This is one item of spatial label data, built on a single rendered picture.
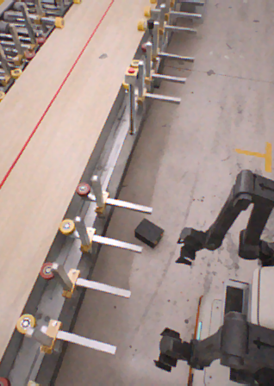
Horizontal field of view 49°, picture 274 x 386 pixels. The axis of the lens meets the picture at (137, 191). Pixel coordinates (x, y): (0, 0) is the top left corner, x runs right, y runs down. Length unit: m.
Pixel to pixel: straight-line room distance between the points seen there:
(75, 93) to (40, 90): 0.27
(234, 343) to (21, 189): 1.45
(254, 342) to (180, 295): 1.70
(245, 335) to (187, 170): 2.37
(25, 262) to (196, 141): 2.22
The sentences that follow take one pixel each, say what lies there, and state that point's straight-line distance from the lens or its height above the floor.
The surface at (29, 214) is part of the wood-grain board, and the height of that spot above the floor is 0.90.
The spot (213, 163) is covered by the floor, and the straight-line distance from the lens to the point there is 3.11.
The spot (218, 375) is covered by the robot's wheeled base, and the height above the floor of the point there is 0.28.
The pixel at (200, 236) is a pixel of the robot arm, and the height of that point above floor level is 1.21.
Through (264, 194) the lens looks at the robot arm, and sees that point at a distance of 0.95.
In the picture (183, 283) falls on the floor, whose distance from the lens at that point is 2.48.
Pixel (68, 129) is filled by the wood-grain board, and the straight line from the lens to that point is 2.10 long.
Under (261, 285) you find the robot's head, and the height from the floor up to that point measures 1.33.
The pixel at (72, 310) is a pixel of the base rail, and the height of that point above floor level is 0.70.
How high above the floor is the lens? 2.35
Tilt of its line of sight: 57 degrees down
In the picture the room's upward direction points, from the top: 1 degrees clockwise
